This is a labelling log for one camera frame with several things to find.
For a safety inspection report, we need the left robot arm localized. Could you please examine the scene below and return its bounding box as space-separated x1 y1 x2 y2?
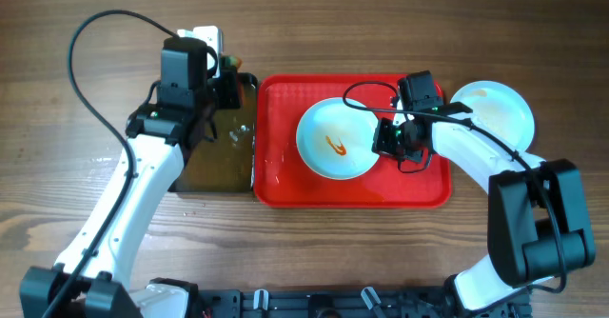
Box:
19 30 241 317

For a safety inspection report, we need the green yellow sponge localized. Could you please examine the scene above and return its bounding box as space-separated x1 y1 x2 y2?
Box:
223 55 243 69

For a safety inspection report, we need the red plastic tray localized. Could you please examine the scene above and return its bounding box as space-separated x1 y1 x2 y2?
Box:
253 74 452 209

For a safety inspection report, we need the black water tray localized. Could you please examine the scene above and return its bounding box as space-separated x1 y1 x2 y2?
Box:
170 73 258 193

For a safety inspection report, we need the white plate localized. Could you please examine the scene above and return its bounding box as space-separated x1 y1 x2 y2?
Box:
451 81 535 151
296 97 380 180

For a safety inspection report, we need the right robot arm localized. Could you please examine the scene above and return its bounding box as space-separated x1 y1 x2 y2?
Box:
372 71 596 317

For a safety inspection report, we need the right black cable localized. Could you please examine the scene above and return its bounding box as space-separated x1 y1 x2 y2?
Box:
341 80 570 295

